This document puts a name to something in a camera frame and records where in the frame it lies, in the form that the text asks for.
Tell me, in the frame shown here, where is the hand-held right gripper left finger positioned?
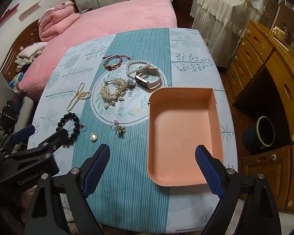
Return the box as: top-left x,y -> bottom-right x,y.
24,144 -> 111,235

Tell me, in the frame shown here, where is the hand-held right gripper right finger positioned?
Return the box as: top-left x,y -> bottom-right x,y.
195,145 -> 282,235

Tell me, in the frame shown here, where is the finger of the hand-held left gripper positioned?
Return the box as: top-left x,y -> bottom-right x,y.
0,124 -> 36,157
4,128 -> 69,170

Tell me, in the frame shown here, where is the black bead bracelet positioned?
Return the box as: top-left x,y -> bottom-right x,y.
57,112 -> 81,145

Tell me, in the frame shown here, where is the pale flower hairpin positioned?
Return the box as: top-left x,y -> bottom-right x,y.
110,120 -> 126,134

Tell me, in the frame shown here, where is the pink plastic tray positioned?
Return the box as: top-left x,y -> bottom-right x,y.
147,87 -> 224,187

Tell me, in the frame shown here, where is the pearl hair clip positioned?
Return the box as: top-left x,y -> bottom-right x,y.
67,82 -> 92,112

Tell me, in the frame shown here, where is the red string bracelet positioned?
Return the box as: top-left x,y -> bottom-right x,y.
103,54 -> 130,71

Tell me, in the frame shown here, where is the white pearl bracelet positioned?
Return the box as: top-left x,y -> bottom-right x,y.
126,60 -> 151,78

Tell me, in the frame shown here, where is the pink strap watch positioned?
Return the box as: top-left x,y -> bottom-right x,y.
135,65 -> 162,90

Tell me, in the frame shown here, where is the printed blue tablecloth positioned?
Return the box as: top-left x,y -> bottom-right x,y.
27,27 -> 238,233

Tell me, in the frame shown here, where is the grey plastic object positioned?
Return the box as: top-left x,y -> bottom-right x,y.
0,72 -> 33,128

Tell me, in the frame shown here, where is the dark blue trash bin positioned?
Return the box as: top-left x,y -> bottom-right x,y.
242,116 -> 276,150

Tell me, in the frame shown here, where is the gold leaf hair comb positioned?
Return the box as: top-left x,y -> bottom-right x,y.
100,78 -> 141,108

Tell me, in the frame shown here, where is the white floral pillow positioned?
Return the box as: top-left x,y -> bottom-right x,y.
15,42 -> 49,65

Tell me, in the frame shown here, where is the wooden desk drawer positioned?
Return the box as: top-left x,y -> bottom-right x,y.
236,39 -> 264,77
227,66 -> 245,101
231,54 -> 253,89
244,28 -> 276,63

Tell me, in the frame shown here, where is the wooden headboard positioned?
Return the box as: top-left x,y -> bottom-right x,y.
0,20 -> 43,81

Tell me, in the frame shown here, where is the folded pink quilt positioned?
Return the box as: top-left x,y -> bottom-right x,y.
38,1 -> 75,42

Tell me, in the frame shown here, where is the wooden desk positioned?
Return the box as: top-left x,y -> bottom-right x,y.
225,18 -> 294,211

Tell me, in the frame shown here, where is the pink pillow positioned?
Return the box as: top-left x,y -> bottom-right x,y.
17,0 -> 178,98

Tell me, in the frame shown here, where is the cream mug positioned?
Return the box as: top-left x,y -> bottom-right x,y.
272,27 -> 286,40

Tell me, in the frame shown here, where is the white lace cover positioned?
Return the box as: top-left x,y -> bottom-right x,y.
190,0 -> 292,66

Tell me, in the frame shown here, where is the red wall ornament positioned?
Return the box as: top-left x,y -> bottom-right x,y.
0,4 -> 20,27

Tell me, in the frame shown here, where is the wooden wall strip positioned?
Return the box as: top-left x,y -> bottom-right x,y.
18,1 -> 41,21

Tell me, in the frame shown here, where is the white cable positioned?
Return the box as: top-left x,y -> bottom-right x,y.
225,29 -> 250,68

